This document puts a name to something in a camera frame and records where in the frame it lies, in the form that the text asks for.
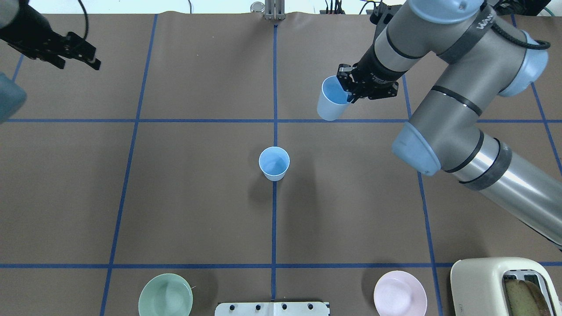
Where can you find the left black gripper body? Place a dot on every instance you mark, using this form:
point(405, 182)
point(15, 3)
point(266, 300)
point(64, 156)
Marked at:
point(27, 34)

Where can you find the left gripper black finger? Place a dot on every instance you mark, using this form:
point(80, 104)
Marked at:
point(80, 49)

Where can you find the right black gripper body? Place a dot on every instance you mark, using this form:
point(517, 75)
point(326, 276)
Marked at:
point(378, 72)

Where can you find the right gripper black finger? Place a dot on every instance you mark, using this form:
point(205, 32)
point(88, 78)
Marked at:
point(347, 81)

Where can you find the light blue cup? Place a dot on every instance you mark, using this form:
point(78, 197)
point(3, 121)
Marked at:
point(274, 163)
point(333, 99)

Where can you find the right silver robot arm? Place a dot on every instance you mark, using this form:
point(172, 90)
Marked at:
point(486, 57)

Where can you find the pink plastic bowl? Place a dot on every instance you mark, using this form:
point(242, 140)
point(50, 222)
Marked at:
point(398, 293)

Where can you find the cream two-slot toaster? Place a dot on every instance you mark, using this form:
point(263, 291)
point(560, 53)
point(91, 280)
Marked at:
point(477, 285)

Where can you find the green plastic bowl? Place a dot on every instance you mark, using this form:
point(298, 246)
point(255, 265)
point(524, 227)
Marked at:
point(166, 295)

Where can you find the brown toast slice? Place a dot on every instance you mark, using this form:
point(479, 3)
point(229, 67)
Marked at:
point(525, 299)

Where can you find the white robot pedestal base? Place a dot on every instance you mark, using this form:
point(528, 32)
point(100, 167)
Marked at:
point(273, 309)

